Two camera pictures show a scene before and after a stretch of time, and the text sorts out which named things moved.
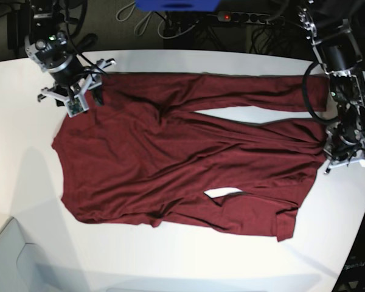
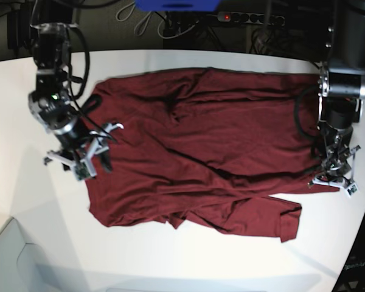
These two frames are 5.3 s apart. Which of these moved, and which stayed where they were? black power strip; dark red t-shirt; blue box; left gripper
Moved: dark red t-shirt; left gripper
Stayed: black power strip; blue box
